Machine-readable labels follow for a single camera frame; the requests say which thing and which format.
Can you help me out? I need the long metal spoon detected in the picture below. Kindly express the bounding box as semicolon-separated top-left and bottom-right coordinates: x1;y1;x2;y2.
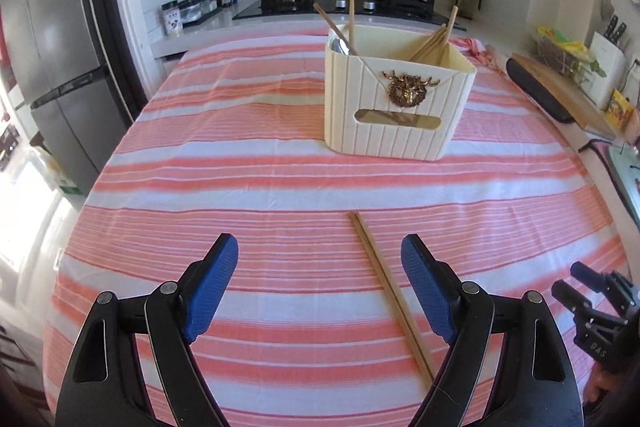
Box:
329;30;357;56

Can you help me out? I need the person's right hand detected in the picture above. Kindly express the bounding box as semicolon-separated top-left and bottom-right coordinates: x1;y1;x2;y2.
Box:
584;362;624;404

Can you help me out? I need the yellow snack packet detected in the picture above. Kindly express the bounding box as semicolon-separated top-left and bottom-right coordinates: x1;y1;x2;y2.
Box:
604;89;634;130

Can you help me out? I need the wooden cutting board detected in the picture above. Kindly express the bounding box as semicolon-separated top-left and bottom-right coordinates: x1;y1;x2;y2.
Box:
510;54;620;142

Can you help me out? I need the black cutting board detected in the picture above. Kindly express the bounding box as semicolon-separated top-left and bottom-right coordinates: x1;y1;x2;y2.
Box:
506;58;576;124

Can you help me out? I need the white knife block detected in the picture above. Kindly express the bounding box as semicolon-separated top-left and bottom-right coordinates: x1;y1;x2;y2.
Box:
580;15;627;109

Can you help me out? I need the white ribbed utensil holder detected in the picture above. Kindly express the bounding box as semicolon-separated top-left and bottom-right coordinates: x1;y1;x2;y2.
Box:
324;25;477;161

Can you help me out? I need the pink striped tablecloth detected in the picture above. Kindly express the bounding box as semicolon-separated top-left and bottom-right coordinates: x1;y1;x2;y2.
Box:
43;22;636;426

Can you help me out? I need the dark glass kettle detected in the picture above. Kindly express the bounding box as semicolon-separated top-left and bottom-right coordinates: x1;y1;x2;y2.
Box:
454;0;483;20

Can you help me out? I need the light wooden chopstick in holder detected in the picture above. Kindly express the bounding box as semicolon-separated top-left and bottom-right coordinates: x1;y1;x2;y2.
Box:
347;0;356;50

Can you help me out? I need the grey refrigerator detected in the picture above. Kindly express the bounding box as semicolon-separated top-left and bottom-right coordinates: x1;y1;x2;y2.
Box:
1;0;146;194

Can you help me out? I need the spice jar with label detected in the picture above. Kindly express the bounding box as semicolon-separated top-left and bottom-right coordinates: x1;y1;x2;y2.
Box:
160;0;182;37

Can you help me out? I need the black gas stove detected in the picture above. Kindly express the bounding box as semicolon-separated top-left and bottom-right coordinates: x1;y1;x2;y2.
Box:
232;0;448;26

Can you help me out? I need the black cable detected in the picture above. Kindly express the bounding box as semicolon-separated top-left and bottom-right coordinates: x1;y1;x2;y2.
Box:
577;138;640;228

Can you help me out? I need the wire rack with vegetables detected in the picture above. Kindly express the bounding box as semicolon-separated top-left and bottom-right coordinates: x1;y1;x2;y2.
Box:
536;26;606;84

